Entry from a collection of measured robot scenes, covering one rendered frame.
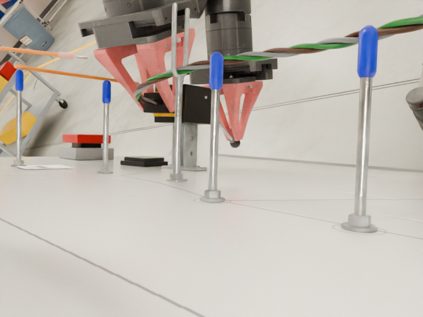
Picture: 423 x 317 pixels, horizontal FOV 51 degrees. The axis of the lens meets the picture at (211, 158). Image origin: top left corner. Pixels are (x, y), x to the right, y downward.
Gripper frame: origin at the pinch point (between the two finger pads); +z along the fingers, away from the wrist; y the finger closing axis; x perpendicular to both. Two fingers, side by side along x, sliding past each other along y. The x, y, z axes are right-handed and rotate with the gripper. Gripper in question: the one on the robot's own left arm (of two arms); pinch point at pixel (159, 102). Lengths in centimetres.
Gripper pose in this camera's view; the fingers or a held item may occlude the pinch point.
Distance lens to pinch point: 46.1
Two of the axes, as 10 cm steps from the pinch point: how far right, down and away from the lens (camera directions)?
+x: 5.2, -4.2, 7.4
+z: 1.9, 9.0, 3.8
